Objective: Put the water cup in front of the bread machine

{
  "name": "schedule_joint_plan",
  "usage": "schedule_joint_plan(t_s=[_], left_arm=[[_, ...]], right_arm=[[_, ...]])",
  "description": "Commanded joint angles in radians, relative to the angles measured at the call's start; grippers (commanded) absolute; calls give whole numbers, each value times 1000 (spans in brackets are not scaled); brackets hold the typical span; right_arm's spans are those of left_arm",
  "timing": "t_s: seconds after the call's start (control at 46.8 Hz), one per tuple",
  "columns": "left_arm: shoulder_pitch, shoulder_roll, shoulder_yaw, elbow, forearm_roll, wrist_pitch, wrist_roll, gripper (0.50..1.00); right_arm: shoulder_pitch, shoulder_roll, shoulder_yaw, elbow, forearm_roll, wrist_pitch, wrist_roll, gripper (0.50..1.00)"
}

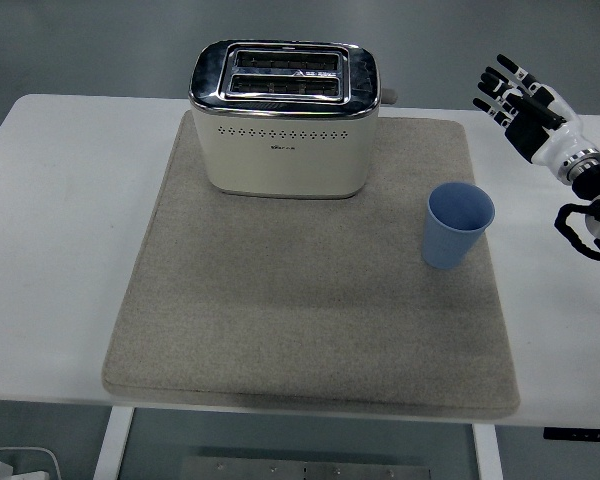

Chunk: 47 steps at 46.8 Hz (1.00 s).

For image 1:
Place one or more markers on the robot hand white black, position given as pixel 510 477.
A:
pixel 555 145

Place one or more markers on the blue plastic cup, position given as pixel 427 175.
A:
pixel 447 240

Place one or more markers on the cream toaster chrome top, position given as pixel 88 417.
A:
pixel 285 160

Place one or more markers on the black table control panel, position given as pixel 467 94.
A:
pixel 580 434

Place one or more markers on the white table leg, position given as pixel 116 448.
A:
pixel 112 445
pixel 487 455

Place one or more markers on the beige felt table mat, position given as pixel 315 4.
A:
pixel 280 325

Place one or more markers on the grey metal plate with screws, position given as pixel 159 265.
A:
pixel 305 470

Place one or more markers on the white plastic bin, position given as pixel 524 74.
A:
pixel 40 457

